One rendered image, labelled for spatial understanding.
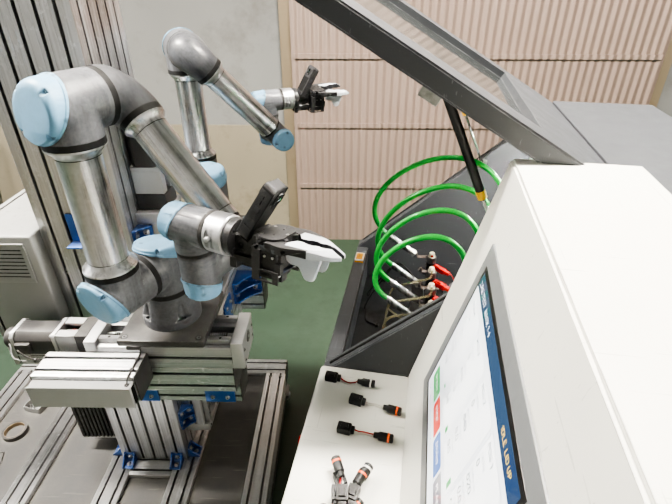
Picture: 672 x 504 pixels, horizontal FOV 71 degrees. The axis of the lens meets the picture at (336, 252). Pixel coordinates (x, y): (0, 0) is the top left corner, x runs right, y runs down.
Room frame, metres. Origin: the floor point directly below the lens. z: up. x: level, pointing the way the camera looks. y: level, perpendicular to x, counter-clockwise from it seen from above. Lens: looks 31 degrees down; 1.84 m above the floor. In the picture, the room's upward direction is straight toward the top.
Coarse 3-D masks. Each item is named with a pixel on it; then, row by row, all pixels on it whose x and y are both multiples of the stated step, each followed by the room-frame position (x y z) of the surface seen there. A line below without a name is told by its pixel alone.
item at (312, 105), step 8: (312, 88) 1.80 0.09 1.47; (320, 88) 1.81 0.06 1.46; (296, 96) 1.75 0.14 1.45; (312, 96) 1.78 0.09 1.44; (320, 96) 1.78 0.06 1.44; (296, 104) 1.75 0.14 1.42; (304, 104) 1.79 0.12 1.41; (312, 104) 1.77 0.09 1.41; (320, 104) 1.79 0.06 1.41; (296, 112) 1.77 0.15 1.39; (312, 112) 1.78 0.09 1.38
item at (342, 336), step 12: (360, 252) 1.48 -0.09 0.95; (360, 264) 1.40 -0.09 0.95; (360, 276) 1.32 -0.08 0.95; (348, 288) 1.25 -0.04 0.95; (360, 288) 1.32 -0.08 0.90; (348, 300) 1.19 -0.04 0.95; (360, 300) 1.33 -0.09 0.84; (348, 312) 1.13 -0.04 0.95; (336, 324) 1.07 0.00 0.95; (348, 324) 1.07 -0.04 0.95; (336, 336) 1.02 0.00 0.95; (348, 336) 1.06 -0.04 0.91; (336, 348) 0.97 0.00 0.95; (348, 348) 1.07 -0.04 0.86
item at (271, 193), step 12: (276, 180) 0.71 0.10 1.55; (264, 192) 0.68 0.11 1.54; (276, 192) 0.68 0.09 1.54; (252, 204) 0.69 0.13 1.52; (264, 204) 0.68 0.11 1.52; (276, 204) 0.70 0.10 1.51; (252, 216) 0.69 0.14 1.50; (264, 216) 0.70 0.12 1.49; (240, 228) 0.69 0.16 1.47; (252, 228) 0.69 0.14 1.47
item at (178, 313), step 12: (156, 300) 0.95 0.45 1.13; (168, 300) 0.95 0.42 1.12; (180, 300) 0.97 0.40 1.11; (192, 300) 1.00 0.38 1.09; (144, 312) 0.97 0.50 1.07; (156, 312) 0.95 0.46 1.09; (168, 312) 0.95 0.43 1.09; (180, 312) 0.96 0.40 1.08; (192, 312) 0.98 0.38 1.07; (156, 324) 0.94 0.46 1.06; (168, 324) 0.94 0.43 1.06; (180, 324) 0.94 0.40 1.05
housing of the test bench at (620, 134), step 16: (560, 112) 1.35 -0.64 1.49; (576, 112) 1.32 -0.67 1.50; (592, 112) 1.32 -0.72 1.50; (608, 112) 1.32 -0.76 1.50; (624, 112) 1.32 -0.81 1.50; (640, 112) 1.32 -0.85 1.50; (656, 112) 1.32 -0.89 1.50; (576, 128) 1.18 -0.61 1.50; (592, 128) 1.17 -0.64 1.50; (608, 128) 1.17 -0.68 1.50; (624, 128) 1.17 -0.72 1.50; (640, 128) 1.17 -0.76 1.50; (656, 128) 1.17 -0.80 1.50; (592, 144) 1.04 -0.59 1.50; (608, 144) 1.04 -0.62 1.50; (624, 144) 1.04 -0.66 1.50; (640, 144) 1.04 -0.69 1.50; (656, 144) 1.04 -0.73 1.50; (608, 160) 0.94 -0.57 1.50; (624, 160) 0.94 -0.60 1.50; (640, 160) 0.94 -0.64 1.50; (656, 160) 0.94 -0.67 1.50; (656, 176) 0.85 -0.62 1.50
